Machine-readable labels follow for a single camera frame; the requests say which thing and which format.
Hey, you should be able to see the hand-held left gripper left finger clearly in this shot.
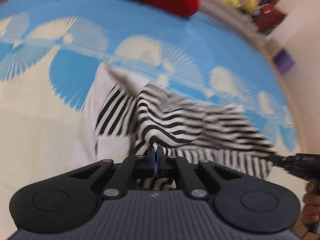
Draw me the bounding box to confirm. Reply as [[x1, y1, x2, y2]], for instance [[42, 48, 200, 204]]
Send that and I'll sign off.
[[69, 148, 157, 198]]

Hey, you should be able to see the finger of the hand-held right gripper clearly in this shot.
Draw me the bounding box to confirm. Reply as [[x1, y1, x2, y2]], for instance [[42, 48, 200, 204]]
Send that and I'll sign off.
[[269, 154, 298, 170]]

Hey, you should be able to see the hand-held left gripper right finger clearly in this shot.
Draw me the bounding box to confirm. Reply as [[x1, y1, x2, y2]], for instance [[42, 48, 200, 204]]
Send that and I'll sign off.
[[157, 147, 240, 200]]

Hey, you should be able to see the striped hoodie with white vest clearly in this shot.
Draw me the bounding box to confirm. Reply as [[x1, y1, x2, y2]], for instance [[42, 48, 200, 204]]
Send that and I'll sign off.
[[81, 64, 278, 193]]

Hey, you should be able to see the person's right hand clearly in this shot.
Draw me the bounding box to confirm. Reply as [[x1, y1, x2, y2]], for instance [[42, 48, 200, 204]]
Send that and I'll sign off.
[[302, 181, 320, 227]]

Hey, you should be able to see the purple board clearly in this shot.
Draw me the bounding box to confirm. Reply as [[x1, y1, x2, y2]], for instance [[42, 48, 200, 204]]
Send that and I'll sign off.
[[272, 50, 296, 75]]

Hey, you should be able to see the blue and cream bed sheet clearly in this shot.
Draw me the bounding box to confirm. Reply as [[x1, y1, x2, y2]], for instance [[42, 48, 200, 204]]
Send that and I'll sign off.
[[0, 0, 308, 205]]

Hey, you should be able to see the yellow round plush toy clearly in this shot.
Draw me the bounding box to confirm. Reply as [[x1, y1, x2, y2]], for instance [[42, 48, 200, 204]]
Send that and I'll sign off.
[[237, 0, 258, 12]]

